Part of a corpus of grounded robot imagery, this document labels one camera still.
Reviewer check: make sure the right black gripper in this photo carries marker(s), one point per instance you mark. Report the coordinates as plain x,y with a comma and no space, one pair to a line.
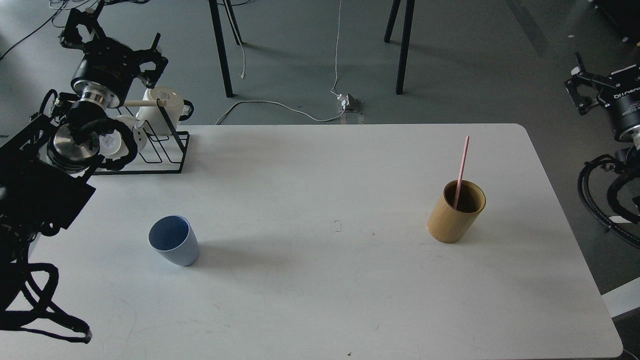
625,107

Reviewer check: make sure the black table legs left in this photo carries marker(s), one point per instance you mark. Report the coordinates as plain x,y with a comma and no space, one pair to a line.
220,43

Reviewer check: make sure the black table legs right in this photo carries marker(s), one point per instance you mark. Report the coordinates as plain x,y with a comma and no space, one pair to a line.
407,25

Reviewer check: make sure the blue plastic cup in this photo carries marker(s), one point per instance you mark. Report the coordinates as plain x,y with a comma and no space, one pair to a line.
174,238

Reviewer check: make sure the black wire cup rack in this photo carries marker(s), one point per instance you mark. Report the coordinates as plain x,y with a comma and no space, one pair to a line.
161,155

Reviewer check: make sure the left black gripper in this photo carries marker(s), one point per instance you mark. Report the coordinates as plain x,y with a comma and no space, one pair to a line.
107,65

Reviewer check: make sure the pink chopstick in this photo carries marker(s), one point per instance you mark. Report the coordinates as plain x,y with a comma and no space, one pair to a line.
458,183

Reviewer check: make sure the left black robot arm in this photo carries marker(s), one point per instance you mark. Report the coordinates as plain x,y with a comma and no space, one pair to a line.
45,168

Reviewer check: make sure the white mug lower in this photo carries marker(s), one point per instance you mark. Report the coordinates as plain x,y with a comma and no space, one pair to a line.
112,145

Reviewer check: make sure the white mug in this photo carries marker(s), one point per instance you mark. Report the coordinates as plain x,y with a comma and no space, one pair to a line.
164,100
112,145

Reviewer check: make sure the white mug upper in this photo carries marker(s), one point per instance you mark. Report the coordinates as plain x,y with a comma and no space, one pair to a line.
164,100

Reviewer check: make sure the black table legs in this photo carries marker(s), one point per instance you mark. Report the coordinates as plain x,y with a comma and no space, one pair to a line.
220,43
407,25

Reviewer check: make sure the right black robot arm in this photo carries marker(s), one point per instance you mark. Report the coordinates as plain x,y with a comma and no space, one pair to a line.
583,87

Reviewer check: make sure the bamboo cylinder holder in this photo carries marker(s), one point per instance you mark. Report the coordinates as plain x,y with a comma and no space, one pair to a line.
448,223

